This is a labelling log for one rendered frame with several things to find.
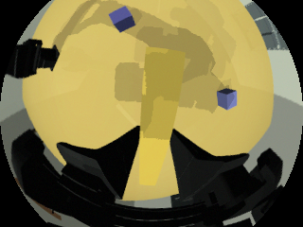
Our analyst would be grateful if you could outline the yellow bar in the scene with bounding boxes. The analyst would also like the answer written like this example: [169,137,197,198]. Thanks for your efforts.
[139,46,186,185]

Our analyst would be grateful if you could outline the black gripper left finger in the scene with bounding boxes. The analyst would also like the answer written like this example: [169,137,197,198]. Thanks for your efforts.
[56,126,140,200]

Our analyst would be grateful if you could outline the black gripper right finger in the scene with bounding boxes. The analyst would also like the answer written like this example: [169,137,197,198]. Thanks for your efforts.
[169,129,250,201]

